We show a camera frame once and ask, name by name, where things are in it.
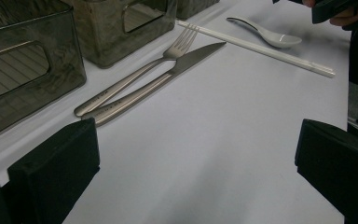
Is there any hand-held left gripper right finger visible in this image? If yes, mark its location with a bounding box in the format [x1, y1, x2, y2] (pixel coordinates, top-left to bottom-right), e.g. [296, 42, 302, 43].
[294, 119, 358, 224]

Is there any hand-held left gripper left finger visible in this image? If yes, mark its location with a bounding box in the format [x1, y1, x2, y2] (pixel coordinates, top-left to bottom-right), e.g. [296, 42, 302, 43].
[7, 118, 101, 224]

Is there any white ceramic spoon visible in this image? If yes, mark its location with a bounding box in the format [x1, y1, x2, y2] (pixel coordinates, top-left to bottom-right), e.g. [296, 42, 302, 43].
[226, 16, 303, 49]

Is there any smoky plastic bin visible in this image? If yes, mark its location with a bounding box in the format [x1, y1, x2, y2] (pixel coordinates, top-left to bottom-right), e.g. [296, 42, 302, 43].
[0, 0, 87, 144]
[176, 0, 221, 21]
[62, 0, 178, 69]

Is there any steel fork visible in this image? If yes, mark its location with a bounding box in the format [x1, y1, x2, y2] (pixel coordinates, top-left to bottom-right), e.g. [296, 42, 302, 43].
[74, 23, 200, 118]

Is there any steel table knife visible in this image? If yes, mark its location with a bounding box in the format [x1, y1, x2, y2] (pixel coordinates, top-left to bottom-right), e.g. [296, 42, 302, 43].
[81, 41, 227, 127]

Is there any white table cover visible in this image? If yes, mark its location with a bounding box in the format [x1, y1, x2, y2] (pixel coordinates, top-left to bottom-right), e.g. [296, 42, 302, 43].
[0, 0, 352, 224]

